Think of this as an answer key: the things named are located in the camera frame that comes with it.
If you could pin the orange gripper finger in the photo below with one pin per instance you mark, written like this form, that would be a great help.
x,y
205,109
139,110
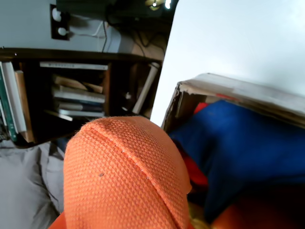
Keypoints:
x,y
59,224

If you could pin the orange bean bag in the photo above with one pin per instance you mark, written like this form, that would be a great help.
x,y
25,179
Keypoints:
x,y
119,179
228,215

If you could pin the yellow bean bag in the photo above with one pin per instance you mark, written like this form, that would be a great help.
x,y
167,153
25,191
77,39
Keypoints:
x,y
200,221

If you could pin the blue bean bag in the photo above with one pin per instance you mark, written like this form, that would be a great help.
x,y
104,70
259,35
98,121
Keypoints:
x,y
238,148

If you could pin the brown cardboard box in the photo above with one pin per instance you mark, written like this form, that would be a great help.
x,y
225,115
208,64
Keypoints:
x,y
262,100

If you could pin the grey cloth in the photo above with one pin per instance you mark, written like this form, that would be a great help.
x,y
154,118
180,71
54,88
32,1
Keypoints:
x,y
23,186

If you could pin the upright green book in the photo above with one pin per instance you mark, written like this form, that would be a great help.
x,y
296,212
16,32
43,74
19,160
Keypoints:
x,y
7,114

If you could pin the upright tan book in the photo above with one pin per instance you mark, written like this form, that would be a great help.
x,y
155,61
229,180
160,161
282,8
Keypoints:
x,y
23,107

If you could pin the stack of books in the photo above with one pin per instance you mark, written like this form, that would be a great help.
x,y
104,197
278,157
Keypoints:
x,y
78,97

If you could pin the upright white book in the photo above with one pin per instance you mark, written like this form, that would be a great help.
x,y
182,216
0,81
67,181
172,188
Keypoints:
x,y
15,100

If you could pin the leaning white book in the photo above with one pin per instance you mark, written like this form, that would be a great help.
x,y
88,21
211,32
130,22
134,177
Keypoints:
x,y
145,90

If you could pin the flat white book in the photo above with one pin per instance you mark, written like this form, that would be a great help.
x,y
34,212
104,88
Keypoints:
x,y
71,65

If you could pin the dark wooden bookshelf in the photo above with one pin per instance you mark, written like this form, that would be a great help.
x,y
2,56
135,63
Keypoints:
x,y
71,56

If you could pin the black outlet plate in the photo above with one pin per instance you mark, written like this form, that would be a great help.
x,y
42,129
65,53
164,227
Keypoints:
x,y
53,23

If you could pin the small golden lamp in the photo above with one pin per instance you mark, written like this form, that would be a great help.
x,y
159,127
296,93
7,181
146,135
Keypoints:
x,y
155,3

